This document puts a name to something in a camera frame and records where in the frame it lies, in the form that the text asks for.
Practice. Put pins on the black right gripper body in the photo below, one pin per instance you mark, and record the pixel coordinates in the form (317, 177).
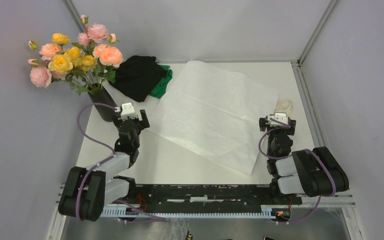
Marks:
(271, 135)

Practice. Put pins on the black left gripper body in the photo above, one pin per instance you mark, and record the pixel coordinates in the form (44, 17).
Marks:
(136, 121)

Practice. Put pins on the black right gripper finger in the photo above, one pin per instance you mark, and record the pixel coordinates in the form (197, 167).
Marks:
(292, 127)
(263, 123)

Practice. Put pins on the cream printed ribbon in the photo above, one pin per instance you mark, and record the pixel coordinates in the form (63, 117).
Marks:
(284, 106)

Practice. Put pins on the white paper bouquet wrap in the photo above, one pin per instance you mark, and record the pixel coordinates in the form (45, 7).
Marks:
(215, 113)

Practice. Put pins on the peach rose stem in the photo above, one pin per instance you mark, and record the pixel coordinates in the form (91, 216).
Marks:
(109, 58)
(47, 51)

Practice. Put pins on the yellow rose stem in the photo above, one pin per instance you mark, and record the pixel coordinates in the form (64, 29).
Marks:
(73, 65)

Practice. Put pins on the pink rose stem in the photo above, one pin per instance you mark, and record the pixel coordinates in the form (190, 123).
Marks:
(94, 32)

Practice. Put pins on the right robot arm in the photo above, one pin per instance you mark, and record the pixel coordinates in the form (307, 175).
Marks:
(311, 172)

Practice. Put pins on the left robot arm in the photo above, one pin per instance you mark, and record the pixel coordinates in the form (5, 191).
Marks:
(88, 190)

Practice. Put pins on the black cylindrical vase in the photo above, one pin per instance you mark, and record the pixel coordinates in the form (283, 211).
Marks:
(98, 94)

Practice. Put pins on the pink roses in vase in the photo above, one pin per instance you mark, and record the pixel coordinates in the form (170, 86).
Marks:
(41, 76)

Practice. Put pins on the green cloth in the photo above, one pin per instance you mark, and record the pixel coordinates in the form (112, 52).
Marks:
(160, 89)

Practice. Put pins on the black cloth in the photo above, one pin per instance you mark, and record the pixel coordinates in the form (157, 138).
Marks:
(138, 76)

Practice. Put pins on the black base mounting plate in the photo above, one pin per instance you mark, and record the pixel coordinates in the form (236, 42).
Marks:
(207, 199)

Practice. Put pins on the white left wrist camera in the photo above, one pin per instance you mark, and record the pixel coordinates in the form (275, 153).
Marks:
(127, 112)

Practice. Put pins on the white slotted cable duct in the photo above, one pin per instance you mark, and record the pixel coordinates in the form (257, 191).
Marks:
(122, 211)

